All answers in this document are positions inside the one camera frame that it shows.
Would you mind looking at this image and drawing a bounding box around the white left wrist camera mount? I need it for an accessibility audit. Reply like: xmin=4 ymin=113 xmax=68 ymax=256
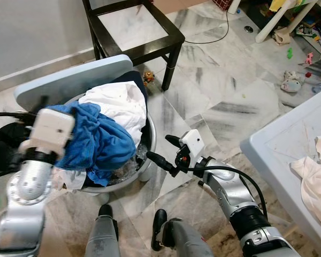
xmin=29 ymin=107 xmax=75 ymax=158

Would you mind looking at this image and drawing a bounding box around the small orange toy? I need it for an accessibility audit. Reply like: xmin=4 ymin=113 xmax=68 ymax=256
xmin=142 ymin=70 xmax=155 ymax=87

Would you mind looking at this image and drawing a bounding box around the white t-shirt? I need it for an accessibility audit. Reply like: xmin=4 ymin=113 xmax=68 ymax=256
xmin=290 ymin=135 xmax=321 ymax=228

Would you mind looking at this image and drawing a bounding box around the white crumpled cloth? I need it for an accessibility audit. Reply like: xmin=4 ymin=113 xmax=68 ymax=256
xmin=51 ymin=80 xmax=148 ymax=191

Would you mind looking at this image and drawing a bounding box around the dark wooden chair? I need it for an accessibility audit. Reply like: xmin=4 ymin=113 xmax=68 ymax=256
xmin=81 ymin=0 xmax=186 ymax=92

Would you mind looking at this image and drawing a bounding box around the white pink plush toy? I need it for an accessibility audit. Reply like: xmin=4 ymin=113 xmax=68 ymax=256
xmin=280 ymin=71 xmax=303 ymax=93

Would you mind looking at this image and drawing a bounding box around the red brick pillar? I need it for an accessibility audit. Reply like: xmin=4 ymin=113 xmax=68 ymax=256
xmin=211 ymin=0 xmax=231 ymax=11

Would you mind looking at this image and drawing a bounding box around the light blue plastic chair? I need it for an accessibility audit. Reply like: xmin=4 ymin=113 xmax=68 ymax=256
xmin=13 ymin=54 xmax=134 ymax=204

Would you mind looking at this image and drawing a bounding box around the long black left arm cable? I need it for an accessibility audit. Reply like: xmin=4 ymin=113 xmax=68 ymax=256
xmin=0 ymin=111 xmax=39 ymax=123

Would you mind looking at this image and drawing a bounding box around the dark navy cloth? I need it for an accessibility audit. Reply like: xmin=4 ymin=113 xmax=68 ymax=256
xmin=115 ymin=70 xmax=150 ymax=100

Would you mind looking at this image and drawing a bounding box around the white wooden shelf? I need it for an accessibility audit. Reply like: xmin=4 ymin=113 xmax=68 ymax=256
xmin=227 ymin=0 xmax=321 ymax=43

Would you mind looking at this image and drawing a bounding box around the beige soft toy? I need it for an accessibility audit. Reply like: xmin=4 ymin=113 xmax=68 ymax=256
xmin=272 ymin=27 xmax=291 ymax=46

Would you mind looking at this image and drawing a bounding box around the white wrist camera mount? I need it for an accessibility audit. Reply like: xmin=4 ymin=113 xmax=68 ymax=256
xmin=29 ymin=107 xmax=75 ymax=158
xmin=180 ymin=129 xmax=205 ymax=161

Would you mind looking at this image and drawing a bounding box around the yellow fabric item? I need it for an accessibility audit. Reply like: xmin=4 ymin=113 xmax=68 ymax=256
xmin=270 ymin=0 xmax=297 ymax=11

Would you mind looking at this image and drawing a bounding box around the blue cloth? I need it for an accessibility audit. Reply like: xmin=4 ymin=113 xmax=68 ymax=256
xmin=45 ymin=101 xmax=137 ymax=186

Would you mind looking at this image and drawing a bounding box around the grey robot left leg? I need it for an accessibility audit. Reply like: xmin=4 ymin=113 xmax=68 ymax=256
xmin=86 ymin=203 xmax=121 ymax=257

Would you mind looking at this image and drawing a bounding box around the black power cord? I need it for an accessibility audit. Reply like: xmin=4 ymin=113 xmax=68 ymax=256
xmin=184 ymin=11 xmax=231 ymax=45

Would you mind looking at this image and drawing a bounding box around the grey robot right leg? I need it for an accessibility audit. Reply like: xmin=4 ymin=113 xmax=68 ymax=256
xmin=151 ymin=209 xmax=215 ymax=257

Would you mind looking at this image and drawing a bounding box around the silver metal basin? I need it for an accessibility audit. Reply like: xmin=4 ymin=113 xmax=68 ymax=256
xmin=80 ymin=94 xmax=157 ymax=194

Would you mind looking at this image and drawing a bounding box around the grey robot leg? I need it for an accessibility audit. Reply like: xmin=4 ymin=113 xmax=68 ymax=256
xmin=86 ymin=203 xmax=121 ymax=257
xmin=151 ymin=209 xmax=215 ymax=257

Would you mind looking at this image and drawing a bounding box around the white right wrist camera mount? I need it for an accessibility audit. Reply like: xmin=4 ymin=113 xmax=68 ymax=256
xmin=180 ymin=129 xmax=205 ymax=161

